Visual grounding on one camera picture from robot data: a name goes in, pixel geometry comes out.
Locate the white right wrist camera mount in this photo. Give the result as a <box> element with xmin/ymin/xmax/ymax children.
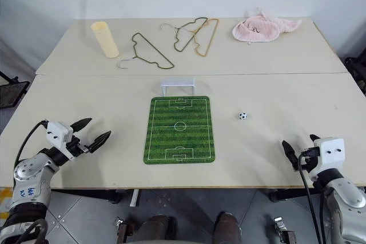
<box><xmin>308</xmin><ymin>137</ymin><xmax>346</xmax><ymax>181</ymax></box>

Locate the black table leg bar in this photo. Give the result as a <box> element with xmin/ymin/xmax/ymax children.
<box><xmin>50</xmin><ymin>189</ymin><xmax>123</xmax><ymax>205</ymax></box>
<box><xmin>268</xmin><ymin>189</ymin><xmax>315</xmax><ymax>202</ymax></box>

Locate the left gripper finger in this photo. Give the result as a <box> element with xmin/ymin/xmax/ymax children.
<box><xmin>70</xmin><ymin>117</ymin><xmax>93</xmax><ymax>134</ymax></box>
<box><xmin>85</xmin><ymin>130</ymin><xmax>112</xmax><ymax>154</ymax></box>

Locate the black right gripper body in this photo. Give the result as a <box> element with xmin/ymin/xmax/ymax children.
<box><xmin>298</xmin><ymin>146</ymin><xmax>320</xmax><ymax>173</ymax></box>

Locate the cream cylindrical tube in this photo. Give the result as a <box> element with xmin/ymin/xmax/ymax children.
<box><xmin>90</xmin><ymin>21</ymin><xmax>120</xmax><ymax>59</ymax></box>

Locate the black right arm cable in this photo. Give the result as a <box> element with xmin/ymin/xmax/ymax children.
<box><xmin>297</xmin><ymin>149</ymin><xmax>328</xmax><ymax>244</ymax></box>

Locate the green soccer field mat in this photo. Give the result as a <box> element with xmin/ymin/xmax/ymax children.
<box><xmin>142</xmin><ymin>95</ymin><xmax>216</xmax><ymax>166</ymax></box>

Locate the small white toy goal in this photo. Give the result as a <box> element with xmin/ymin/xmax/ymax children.
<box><xmin>160</xmin><ymin>77</ymin><xmax>197</xmax><ymax>97</ymax></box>

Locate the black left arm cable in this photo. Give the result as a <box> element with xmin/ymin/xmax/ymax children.
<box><xmin>13</xmin><ymin>119</ymin><xmax>49</xmax><ymax>169</ymax></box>

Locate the black stand with mesh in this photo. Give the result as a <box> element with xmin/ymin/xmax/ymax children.
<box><xmin>0</xmin><ymin>69</ymin><xmax>31</xmax><ymax>110</ymax></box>

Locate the metal caster bracket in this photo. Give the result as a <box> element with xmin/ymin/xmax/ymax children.
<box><xmin>115</xmin><ymin>216</ymin><xmax>130</xmax><ymax>244</ymax></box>
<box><xmin>273</xmin><ymin>216</ymin><xmax>299</xmax><ymax>244</ymax></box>

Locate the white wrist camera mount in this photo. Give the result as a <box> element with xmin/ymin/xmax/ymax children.
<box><xmin>308</xmin><ymin>137</ymin><xmax>346</xmax><ymax>181</ymax></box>
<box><xmin>45</xmin><ymin>121</ymin><xmax>74</xmax><ymax>149</ymax></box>

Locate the yellow clothes hanger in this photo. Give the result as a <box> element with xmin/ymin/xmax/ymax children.
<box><xmin>193</xmin><ymin>18</ymin><xmax>220</xmax><ymax>57</ymax></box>

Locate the pink fluffy towel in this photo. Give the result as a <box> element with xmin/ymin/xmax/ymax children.
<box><xmin>232</xmin><ymin>6</ymin><xmax>303</xmax><ymax>45</ymax></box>

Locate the olive green clothes hanger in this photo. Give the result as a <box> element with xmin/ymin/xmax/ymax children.
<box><xmin>159</xmin><ymin>16</ymin><xmax>209</xmax><ymax>53</ymax></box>
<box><xmin>115</xmin><ymin>32</ymin><xmax>176</xmax><ymax>71</ymax></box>

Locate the dark rounded shape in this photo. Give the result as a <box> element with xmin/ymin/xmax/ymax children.
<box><xmin>213</xmin><ymin>211</ymin><xmax>241</xmax><ymax>244</ymax></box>

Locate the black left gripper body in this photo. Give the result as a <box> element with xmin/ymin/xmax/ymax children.
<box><xmin>65</xmin><ymin>134</ymin><xmax>93</xmax><ymax>161</ymax></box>

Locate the black equipment frame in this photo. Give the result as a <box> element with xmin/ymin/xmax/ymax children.
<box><xmin>344</xmin><ymin>54</ymin><xmax>366</xmax><ymax>97</ymax></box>

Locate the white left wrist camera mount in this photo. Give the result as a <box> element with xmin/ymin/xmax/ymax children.
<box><xmin>45</xmin><ymin>121</ymin><xmax>74</xmax><ymax>149</ymax></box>

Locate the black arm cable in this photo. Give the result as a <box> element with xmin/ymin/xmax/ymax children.
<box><xmin>297</xmin><ymin>149</ymin><xmax>328</xmax><ymax>244</ymax></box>
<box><xmin>13</xmin><ymin>119</ymin><xmax>49</xmax><ymax>169</ymax></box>

